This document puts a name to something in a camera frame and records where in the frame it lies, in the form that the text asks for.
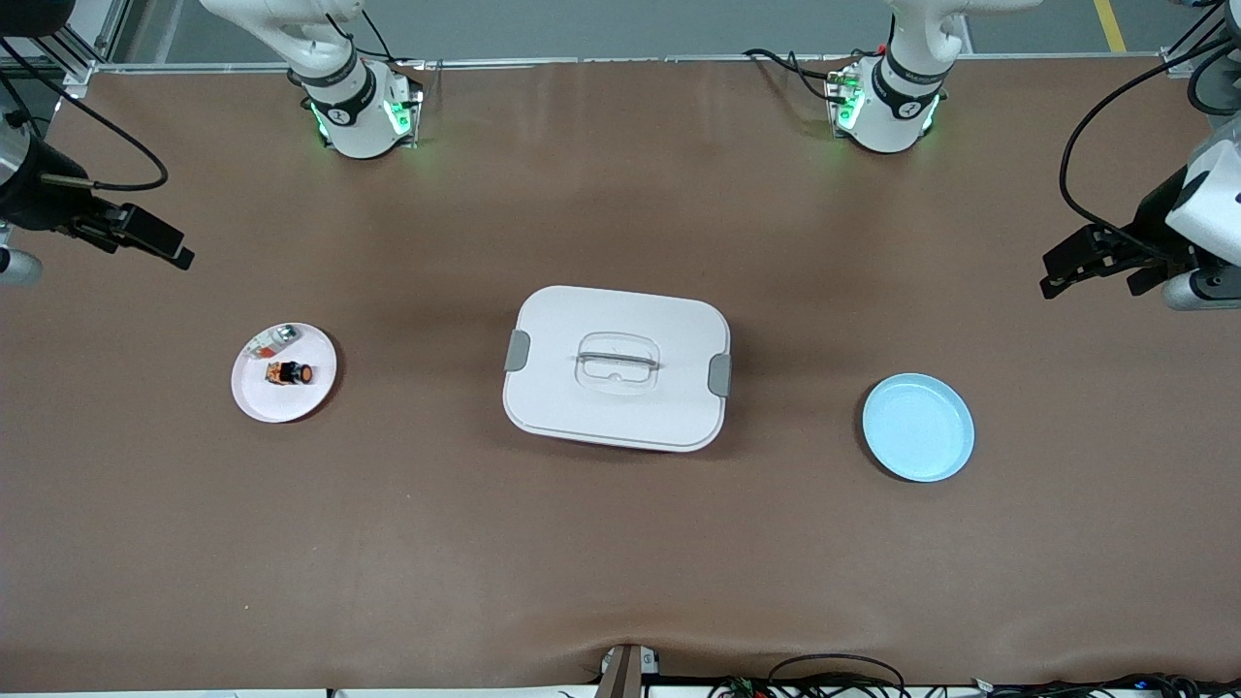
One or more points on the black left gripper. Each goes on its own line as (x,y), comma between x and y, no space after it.
(1152,224)

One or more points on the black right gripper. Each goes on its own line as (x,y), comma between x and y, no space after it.
(37,205)

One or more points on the orange and black switch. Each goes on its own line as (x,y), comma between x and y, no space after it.
(291,372)

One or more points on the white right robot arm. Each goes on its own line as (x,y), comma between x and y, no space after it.
(359,116)

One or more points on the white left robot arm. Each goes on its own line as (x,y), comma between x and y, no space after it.
(892,107)

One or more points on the pink round plate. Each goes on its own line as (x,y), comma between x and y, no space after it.
(281,402)

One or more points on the light blue round plate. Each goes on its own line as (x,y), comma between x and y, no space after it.
(916,427)

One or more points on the white lunch box grey clips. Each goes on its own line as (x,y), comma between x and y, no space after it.
(620,407)

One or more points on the brown table mat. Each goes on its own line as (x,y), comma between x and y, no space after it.
(620,543)

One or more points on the small clear red switch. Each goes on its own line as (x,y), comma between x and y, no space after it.
(273,341)

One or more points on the aluminium frame profile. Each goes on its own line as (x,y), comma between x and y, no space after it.
(78,68)
(1178,60)

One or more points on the silver table edge rail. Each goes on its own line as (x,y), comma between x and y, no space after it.
(630,61)

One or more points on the brown post with white bracket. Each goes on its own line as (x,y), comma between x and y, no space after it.
(622,674)

